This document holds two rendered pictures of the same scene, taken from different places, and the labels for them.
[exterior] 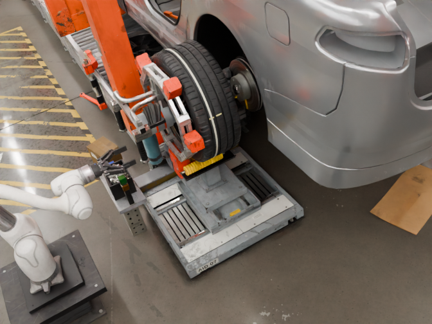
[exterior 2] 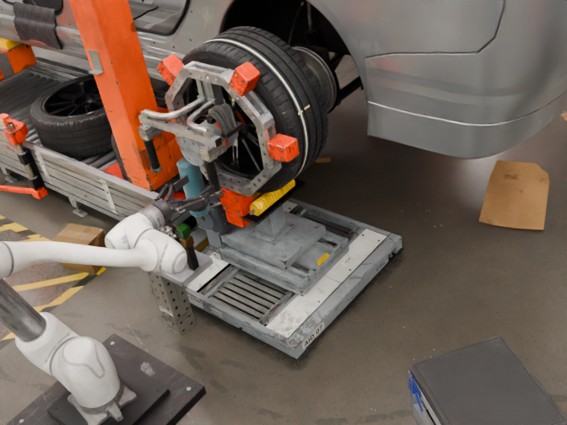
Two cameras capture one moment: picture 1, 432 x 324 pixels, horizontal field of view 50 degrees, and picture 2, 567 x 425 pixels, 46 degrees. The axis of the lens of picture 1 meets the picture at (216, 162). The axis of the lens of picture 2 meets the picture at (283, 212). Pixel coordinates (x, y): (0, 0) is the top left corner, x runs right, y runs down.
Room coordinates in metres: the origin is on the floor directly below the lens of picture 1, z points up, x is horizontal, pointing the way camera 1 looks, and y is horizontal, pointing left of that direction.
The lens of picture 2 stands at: (-0.10, 1.00, 2.13)
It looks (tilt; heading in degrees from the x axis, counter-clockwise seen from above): 36 degrees down; 336
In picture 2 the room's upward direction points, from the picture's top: 10 degrees counter-clockwise
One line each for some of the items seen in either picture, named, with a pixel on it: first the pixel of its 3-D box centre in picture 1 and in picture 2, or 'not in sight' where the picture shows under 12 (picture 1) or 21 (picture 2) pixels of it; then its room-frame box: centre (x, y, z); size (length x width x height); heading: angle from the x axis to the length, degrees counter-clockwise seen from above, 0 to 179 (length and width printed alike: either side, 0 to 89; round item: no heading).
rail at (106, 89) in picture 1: (99, 80); (29, 155); (3.76, 0.87, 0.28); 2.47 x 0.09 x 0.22; 21
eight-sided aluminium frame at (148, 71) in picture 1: (167, 114); (221, 131); (2.18, 0.21, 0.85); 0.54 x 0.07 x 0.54; 21
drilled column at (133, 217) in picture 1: (129, 207); (170, 292); (2.16, 0.61, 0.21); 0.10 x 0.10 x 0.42; 21
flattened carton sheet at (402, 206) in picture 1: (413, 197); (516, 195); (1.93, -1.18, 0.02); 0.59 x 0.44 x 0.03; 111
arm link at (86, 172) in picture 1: (87, 174); (151, 218); (1.82, 0.65, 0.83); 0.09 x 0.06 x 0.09; 21
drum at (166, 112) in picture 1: (155, 119); (209, 139); (2.15, 0.28, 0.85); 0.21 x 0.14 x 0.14; 111
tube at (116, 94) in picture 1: (132, 87); (172, 99); (2.22, 0.36, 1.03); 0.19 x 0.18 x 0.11; 111
